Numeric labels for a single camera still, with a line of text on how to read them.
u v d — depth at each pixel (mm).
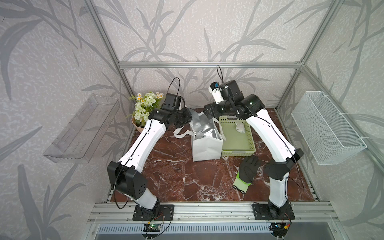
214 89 619
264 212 743
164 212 739
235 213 754
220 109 627
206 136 1048
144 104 801
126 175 409
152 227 707
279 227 744
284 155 463
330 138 595
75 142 643
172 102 588
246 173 865
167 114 535
